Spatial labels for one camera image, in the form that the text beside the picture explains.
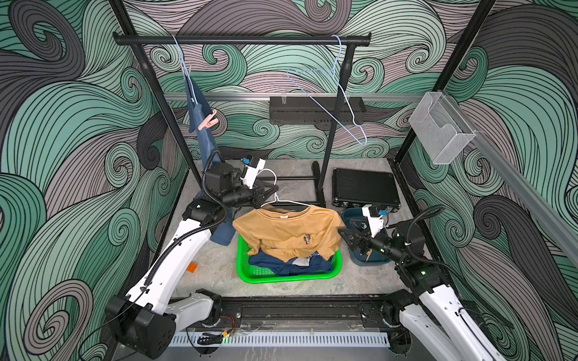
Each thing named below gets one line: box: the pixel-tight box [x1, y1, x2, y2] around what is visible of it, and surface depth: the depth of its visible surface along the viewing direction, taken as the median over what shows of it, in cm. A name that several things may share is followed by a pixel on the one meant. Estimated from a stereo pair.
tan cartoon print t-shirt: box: [232, 204, 347, 263], surface depth 77 cm
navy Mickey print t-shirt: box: [248, 249, 334, 277], surface depth 82 cm
